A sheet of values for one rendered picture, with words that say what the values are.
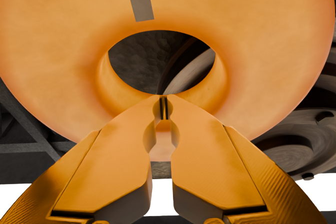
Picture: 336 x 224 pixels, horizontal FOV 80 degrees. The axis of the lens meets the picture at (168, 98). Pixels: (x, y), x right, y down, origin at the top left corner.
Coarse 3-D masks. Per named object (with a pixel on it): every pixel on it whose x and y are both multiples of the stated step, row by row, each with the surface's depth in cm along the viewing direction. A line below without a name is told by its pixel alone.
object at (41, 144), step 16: (0, 80) 387; (0, 96) 389; (16, 112) 422; (32, 128) 462; (48, 128) 512; (0, 144) 515; (16, 144) 516; (32, 144) 517; (48, 144) 509; (64, 144) 519
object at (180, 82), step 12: (192, 48) 37; (204, 48) 32; (180, 60) 38; (192, 60) 33; (204, 60) 33; (168, 72) 42; (180, 72) 34; (192, 72) 34; (204, 72) 34; (168, 84) 36; (180, 84) 36
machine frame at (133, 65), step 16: (144, 32) 45; (160, 32) 45; (176, 32) 45; (112, 48) 48; (128, 48) 48; (144, 48) 48; (160, 48) 48; (176, 48) 48; (112, 64) 51; (128, 64) 51; (144, 64) 51; (160, 64) 52; (128, 80) 55; (144, 80) 55; (160, 176) 98
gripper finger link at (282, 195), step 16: (224, 128) 9; (240, 144) 8; (256, 160) 7; (256, 176) 7; (272, 176) 7; (288, 176) 7; (272, 192) 6; (288, 192) 6; (304, 192) 6; (272, 208) 6; (288, 208) 6; (304, 208) 6
